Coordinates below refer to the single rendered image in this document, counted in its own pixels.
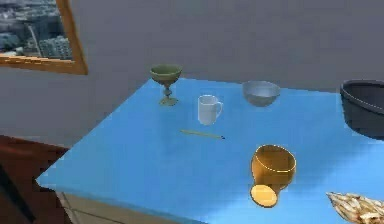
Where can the white mug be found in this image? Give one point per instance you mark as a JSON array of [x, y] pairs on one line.
[[207, 110]]

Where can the yellow pencil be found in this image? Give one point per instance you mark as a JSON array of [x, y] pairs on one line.
[[201, 134]]

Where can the olive green goblet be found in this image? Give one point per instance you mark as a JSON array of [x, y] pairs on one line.
[[165, 75]]

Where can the blue top table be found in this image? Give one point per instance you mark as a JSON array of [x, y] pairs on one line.
[[166, 166]]

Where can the grey metal bowl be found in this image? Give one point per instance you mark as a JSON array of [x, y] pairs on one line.
[[260, 94]]

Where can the orange clay pot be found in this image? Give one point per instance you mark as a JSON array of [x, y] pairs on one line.
[[270, 168]]

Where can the round orange lid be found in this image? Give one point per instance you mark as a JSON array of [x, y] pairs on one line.
[[263, 196]]

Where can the dark grey large bowl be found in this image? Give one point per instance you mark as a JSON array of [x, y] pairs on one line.
[[363, 110]]

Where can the wooden framed window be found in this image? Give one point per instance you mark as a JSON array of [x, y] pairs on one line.
[[36, 40]]

